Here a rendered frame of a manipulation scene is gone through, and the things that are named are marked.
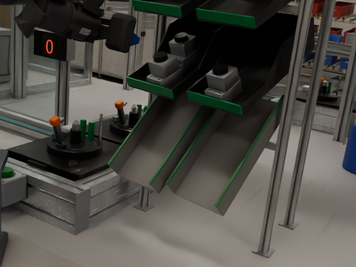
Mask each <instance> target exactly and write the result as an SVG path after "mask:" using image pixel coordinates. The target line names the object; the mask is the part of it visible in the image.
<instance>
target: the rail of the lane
mask: <svg viewBox="0 0 356 267"><path fill-rule="evenodd" d="M5 167H11V168H12V169H13V170H15V171H17V172H20V173H23V174H25V175H26V198H25V199H23V200H21V201H18V202H16V203H13V204H11V205H9V207H11V208H14V209H16V210H18V211H20V212H23V213H25V214H27V215H29V216H32V217H34V218H37V219H39V220H41V221H44V222H46V223H48V224H50V225H52V226H55V227H57V228H59V229H62V230H64V231H66V232H68V233H71V234H73V235H77V234H79V233H81V232H82V231H84V230H86V229H88V227H89V217H90V198H91V188H90V187H88V186H85V185H82V184H80V183H77V182H74V181H72V180H69V179H66V178H64V177H61V176H59V175H56V174H53V173H50V172H48V166H47V165H43V164H41V163H38V162H35V161H32V160H28V161H27V164H26V163H24V162H20V161H18V160H15V159H13V158H10V157H8V160H7V162H6V165H5Z"/></svg>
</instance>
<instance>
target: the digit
mask: <svg viewBox="0 0 356 267"><path fill-rule="evenodd" d="M43 55H46V56H50V57H56V36H55V35H50V34H45V33H44V34H43Z"/></svg>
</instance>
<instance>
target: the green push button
mask: <svg viewBox="0 0 356 267"><path fill-rule="evenodd" d="M13 174H14V170H13V169H12V168H11V167H4V170H3V172H2V175H1V177H9V176H12V175H13Z"/></svg>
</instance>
